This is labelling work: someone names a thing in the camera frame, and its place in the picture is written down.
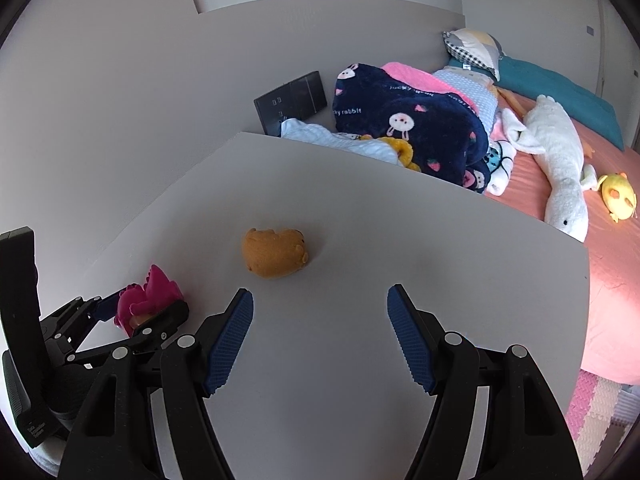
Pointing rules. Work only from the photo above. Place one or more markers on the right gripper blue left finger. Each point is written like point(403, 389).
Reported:
point(229, 339)

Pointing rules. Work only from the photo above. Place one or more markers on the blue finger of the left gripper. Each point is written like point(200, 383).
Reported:
point(158, 329)
point(107, 307)

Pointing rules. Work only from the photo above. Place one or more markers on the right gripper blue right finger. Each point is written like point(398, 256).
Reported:
point(405, 322)

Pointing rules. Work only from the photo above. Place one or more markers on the pink dinosaur toy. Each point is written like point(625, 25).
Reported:
point(139, 303)

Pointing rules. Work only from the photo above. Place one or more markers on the brown potato toy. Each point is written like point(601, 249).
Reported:
point(274, 254)

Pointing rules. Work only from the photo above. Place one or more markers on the white baby cloth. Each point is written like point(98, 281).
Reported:
point(295, 130)

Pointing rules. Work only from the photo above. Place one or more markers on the white cartoon cloth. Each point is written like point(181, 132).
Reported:
point(500, 161)

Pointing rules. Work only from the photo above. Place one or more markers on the navy rabbit blanket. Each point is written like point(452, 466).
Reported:
point(442, 132)

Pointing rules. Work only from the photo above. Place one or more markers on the white goose plush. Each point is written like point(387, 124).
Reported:
point(549, 135)

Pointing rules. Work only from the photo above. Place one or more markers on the yellow chick plush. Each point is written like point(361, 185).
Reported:
point(618, 196)

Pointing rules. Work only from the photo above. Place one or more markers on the light blue blanket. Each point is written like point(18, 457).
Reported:
point(475, 86)

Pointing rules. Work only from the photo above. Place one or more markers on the pink clothing under blanket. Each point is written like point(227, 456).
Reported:
point(420, 80)

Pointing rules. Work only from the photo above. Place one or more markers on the teal long pillow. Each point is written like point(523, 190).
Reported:
point(530, 80)

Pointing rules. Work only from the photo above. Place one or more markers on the patterned square pillow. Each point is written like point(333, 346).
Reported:
point(474, 48)

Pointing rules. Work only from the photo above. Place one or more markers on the black wall switch panel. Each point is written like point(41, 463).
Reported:
point(300, 98)

